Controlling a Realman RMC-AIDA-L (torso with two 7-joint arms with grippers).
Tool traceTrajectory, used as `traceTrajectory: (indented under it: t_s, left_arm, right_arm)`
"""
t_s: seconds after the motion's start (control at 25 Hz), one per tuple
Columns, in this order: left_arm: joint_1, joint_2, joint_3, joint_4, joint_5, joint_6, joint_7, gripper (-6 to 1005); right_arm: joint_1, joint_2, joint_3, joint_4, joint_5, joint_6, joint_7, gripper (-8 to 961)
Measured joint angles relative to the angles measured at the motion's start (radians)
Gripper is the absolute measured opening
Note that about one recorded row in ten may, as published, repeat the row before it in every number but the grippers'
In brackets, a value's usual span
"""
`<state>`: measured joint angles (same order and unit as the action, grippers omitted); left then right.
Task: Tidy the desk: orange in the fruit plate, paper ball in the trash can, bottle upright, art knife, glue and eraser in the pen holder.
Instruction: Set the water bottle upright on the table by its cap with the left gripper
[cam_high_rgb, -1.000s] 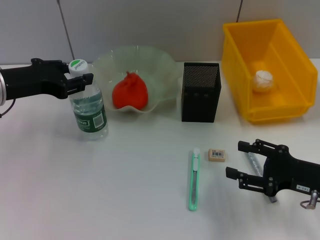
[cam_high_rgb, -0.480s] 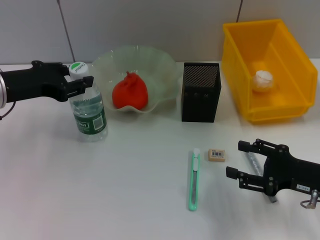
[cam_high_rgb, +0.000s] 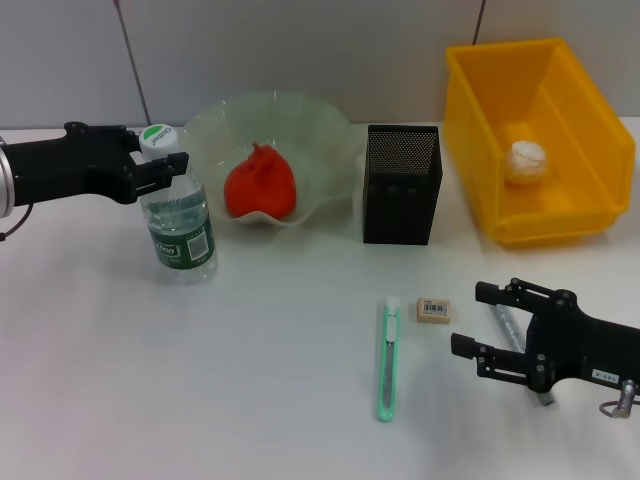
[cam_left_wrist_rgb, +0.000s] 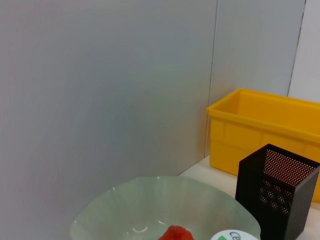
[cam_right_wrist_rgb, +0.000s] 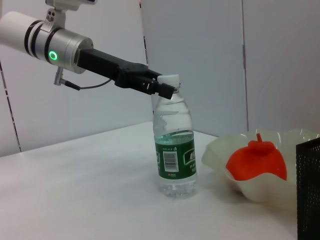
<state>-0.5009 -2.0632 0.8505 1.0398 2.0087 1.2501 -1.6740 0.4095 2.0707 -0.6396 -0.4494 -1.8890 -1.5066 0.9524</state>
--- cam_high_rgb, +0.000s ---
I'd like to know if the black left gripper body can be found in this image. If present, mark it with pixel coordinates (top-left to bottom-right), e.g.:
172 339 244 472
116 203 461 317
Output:
9 121 142 206

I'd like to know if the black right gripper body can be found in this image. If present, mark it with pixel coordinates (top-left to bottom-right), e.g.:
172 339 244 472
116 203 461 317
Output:
523 291 640 395

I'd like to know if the clear green-label water bottle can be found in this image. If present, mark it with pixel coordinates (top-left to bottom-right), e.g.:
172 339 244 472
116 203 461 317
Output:
138 123 220 286

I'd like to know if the green utility knife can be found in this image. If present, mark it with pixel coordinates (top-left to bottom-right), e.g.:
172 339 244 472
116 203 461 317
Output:
375 295 403 424

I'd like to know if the red-orange toy orange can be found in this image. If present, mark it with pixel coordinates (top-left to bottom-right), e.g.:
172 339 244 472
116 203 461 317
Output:
223 142 297 220

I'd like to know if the white paper ball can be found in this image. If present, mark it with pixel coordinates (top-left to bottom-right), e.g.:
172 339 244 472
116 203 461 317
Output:
503 139 549 187

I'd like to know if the grey pen in clear wrapper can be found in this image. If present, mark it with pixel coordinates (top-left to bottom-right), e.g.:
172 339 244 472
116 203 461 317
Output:
487 302 555 407

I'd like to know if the beige eraser with barcode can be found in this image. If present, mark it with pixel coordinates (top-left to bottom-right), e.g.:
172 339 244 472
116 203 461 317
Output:
415 297 454 326

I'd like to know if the black mesh pen holder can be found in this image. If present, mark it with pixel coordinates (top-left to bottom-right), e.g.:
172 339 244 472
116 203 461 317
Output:
362 124 444 246

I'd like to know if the green frosted glass fruit bowl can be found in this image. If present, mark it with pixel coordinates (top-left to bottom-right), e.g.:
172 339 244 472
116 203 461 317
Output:
180 89 366 226

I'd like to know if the yellow plastic storage bin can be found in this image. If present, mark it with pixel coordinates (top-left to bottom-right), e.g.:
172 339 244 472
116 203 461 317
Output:
444 37 636 250

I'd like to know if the silver right gripper cable plug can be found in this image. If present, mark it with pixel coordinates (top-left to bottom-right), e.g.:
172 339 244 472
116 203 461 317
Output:
612 379 640 419

